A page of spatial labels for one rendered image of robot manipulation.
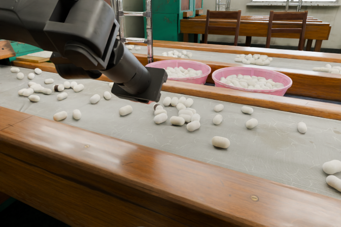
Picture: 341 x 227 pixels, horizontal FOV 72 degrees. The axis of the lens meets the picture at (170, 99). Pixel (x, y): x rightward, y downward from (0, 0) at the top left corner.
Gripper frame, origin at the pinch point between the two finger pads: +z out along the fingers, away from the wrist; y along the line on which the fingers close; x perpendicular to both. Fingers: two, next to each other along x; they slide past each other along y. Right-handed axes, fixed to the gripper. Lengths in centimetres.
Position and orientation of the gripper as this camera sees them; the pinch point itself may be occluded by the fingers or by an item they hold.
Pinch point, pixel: (155, 97)
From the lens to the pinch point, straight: 53.1
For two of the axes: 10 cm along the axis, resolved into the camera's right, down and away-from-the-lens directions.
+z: 3.1, 3.3, 8.9
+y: -9.1, -1.6, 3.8
